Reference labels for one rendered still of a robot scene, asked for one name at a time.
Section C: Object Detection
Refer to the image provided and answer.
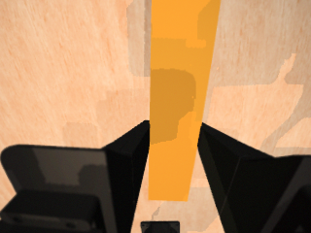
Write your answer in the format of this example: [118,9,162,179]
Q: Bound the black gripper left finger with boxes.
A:
[0,120,150,233]

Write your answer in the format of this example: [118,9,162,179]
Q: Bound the orange bar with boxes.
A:
[148,0,222,201]

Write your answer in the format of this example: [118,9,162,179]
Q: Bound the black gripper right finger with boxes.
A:
[197,122,311,233]

